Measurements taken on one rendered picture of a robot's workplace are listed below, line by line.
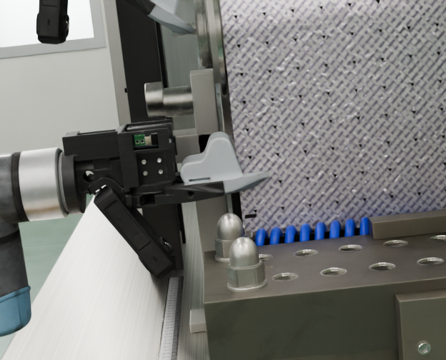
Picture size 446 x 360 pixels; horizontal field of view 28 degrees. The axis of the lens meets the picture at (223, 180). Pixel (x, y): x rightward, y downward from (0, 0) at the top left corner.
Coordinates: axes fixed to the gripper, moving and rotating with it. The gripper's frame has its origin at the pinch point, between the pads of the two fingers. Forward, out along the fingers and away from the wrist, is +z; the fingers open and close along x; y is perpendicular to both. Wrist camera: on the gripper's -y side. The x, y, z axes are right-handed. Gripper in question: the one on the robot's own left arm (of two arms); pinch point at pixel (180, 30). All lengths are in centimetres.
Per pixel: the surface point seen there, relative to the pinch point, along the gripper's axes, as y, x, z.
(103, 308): -36.6, 11.1, 11.2
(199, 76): -3.0, -1.1, 4.6
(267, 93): 0.0, -8.3, 11.2
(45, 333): -40.7, 4.0, 6.2
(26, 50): -98, 547, -87
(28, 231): -174, 433, -14
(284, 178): -6.6, -8.3, 17.8
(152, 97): -8.0, -0.5, 1.5
